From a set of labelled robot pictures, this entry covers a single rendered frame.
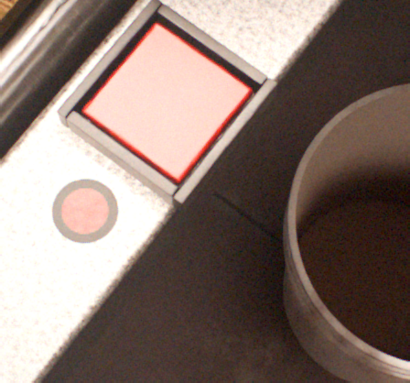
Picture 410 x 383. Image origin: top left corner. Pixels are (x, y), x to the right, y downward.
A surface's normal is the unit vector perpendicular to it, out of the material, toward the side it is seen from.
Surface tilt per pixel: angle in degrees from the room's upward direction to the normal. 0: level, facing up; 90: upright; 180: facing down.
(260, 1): 0
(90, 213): 0
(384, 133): 87
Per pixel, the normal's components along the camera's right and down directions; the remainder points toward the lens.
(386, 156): 0.08, 0.94
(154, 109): 0.01, -0.28
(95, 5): 0.62, 0.26
